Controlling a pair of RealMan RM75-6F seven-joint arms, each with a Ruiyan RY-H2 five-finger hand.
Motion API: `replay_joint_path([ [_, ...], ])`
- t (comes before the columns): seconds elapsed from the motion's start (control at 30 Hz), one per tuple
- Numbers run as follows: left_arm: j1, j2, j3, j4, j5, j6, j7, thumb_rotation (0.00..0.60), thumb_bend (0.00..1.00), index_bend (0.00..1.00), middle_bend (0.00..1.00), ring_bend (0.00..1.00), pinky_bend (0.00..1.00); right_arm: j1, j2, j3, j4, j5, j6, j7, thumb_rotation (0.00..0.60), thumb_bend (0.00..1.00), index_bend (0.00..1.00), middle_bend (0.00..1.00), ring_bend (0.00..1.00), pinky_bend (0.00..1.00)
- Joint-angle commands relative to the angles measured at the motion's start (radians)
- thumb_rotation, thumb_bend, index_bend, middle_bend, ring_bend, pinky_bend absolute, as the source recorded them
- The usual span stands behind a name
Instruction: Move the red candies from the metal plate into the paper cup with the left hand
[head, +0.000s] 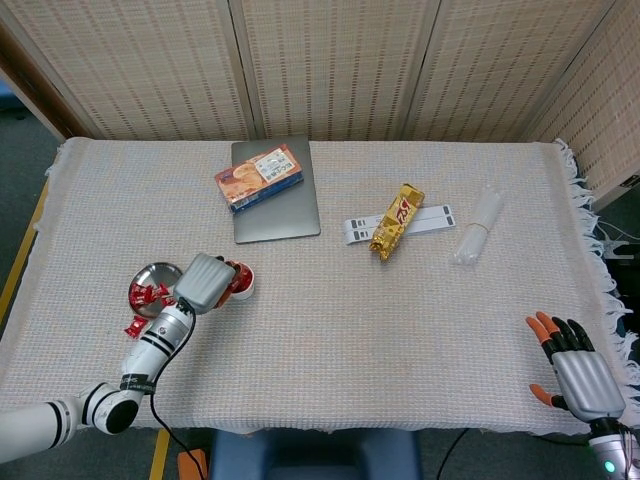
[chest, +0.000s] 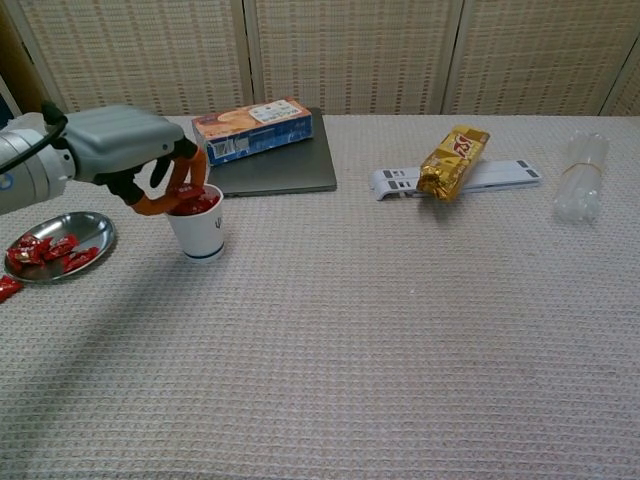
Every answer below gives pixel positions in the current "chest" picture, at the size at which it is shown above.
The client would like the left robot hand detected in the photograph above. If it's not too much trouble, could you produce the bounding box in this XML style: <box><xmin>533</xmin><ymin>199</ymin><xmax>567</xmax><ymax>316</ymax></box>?
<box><xmin>62</xmin><ymin>104</ymin><xmax>207</xmax><ymax>219</ymax></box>

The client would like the white paper cup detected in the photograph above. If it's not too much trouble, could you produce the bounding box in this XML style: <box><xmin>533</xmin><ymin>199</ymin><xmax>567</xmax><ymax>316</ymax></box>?
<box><xmin>164</xmin><ymin>183</ymin><xmax>227</xmax><ymax>264</ymax></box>

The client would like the red candy heap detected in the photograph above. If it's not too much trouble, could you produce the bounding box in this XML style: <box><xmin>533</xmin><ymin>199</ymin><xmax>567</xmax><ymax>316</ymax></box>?
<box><xmin>5</xmin><ymin>233</ymin><xmax>100</xmax><ymax>274</ymax></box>

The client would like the metal dish of red candies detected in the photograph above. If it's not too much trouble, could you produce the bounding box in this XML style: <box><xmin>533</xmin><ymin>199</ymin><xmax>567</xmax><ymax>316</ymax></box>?
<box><xmin>3</xmin><ymin>211</ymin><xmax>117</xmax><ymax>284</ymax></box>

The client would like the orange blue biscuit box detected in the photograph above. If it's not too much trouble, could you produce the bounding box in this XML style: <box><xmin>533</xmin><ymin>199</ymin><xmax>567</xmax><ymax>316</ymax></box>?
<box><xmin>191</xmin><ymin>98</ymin><xmax>316</xmax><ymax>168</ymax></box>

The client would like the brown wooden beam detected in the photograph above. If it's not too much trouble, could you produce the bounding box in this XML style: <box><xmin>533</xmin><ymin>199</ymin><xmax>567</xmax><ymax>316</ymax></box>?
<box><xmin>0</xmin><ymin>9</ymin><xmax>56</xmax><ymax>115</ymax></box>

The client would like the grey closed laptop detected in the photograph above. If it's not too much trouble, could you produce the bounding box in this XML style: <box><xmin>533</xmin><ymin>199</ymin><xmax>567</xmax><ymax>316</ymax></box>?
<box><xmin>207</xmin><ymin>107</ymin><xmax>339</xmax><ymax>197</ymax></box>

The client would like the woven folding screen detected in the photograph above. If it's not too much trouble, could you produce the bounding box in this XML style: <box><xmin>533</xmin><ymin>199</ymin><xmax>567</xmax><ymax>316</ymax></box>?
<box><xmin>0</xmin><ymin>0</ymin><xmax>640</xmax><ymax>119</ymax></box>

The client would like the white woven tablecloth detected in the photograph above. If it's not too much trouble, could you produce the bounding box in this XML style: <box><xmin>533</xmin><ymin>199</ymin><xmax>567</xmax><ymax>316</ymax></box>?
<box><xmin>0</xmin><ymin>113</ymin><xmax>640</xmax><ymax>480</ymax></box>

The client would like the gold snack packet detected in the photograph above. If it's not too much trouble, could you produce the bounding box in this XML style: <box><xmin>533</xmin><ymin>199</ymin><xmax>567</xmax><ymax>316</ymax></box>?
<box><xmin>415</xmin><ymin>124</ymin><xmax>492</xmax><ymax>203</ymax></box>

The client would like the clear plastic tube bundle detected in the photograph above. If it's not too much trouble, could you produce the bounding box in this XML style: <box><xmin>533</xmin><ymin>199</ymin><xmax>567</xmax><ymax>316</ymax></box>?
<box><xmin>552</xmin><ymin>129</ymin><xmax>612</xmax><ymax>226</ymax></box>

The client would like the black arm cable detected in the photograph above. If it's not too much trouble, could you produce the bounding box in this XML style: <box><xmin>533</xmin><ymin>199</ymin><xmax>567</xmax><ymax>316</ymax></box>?
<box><xmin>0</xmin><ymin>101</ymin><xmax>69</xmax><ymax>176</ymax></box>

